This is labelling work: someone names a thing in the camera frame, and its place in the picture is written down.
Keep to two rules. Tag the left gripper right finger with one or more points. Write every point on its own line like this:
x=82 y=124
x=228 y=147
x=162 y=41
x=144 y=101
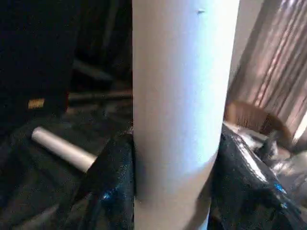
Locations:
x=249 y=191

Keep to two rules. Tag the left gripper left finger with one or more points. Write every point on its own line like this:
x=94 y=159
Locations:
x=105 y=191

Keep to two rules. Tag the white plastic table leg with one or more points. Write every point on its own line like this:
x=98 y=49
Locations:
x=62 y=148
x=182 y=96

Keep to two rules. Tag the black plastic mat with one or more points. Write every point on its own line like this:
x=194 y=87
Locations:
x=38 y=191

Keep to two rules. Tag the brown cardboard box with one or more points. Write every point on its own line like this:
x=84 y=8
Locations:
x=254 y=117

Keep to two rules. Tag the small orange label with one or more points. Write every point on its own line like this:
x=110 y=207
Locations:
x=36 y=103

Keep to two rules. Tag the pale pleated curtain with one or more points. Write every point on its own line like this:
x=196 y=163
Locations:
x=278 y=62

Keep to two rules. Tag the black cabinet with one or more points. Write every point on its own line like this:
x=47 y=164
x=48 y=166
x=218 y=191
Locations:
x=38 y=48

